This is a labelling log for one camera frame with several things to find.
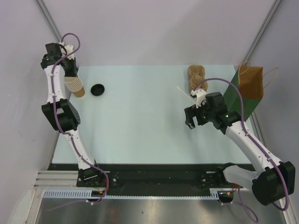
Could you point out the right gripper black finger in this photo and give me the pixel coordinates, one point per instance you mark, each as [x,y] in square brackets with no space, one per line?
[193,124]
[188,122]

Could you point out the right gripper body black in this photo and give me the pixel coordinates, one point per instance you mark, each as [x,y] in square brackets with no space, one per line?
[201,113]

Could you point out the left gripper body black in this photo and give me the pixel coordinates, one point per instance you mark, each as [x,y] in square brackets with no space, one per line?
[70,69]

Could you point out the stack of paper cups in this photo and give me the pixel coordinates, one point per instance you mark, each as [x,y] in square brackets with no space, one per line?
[75,86]

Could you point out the black plastic cup lid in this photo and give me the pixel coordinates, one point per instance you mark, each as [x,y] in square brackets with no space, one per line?
[97,89]

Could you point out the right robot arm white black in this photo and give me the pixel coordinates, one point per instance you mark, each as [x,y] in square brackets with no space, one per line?
[272,179]

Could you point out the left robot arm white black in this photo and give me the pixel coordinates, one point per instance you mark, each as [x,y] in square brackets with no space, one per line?
[59,65]

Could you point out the white wrapped straw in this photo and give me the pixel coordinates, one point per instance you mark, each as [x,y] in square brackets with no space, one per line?
[186,95]

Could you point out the brown pulp cup carrier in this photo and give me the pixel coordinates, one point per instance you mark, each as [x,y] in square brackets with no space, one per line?
[196,74]

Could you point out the green brown paper bag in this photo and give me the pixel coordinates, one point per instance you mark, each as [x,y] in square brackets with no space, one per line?
[248,90]

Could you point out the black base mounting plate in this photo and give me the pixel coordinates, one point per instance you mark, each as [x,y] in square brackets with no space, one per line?
[158,179]

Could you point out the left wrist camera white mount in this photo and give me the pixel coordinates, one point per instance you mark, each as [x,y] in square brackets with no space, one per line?
[66,49]

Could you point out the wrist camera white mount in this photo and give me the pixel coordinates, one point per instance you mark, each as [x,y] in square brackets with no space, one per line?
[200,96]
[66,49]

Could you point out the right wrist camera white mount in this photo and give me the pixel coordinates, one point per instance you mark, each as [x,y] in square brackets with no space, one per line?
[200,96]

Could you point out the left aluminium frame post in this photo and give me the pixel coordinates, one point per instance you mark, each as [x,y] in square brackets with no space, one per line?
[48,19]

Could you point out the aluminium frame post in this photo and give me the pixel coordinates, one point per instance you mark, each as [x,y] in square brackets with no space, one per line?
[262,31]
[48,19]

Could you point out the white slotted cable duct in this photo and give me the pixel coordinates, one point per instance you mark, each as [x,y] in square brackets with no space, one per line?
[209,194]

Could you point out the aluminium rail bottom left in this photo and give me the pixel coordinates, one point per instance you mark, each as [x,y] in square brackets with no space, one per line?
[56,180]

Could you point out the right aluminium frame post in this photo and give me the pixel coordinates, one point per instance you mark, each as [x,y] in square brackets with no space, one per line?
[262,31]

